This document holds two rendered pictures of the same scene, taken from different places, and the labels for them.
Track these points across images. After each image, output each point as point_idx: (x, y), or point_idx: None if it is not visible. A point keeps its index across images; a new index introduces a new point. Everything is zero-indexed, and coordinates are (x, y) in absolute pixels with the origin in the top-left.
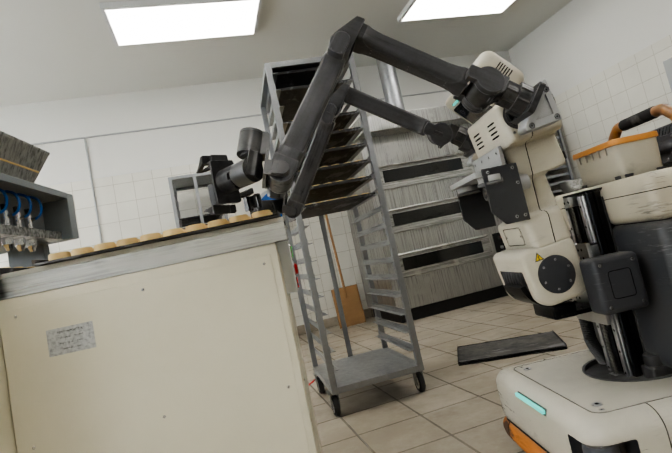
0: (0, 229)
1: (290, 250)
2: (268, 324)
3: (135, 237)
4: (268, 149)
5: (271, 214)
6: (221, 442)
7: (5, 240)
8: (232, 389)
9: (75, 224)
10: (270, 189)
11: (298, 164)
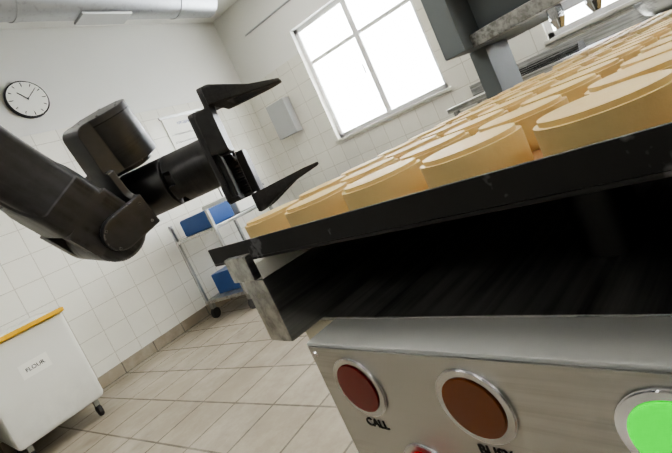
0: None
1: (338, 384)
2: None
3: (464, 112)
4: (86, 172)
5: (288, 221)
6: None
7: None
8: None
9: None
10: (144, 236)
11: (46, 241)
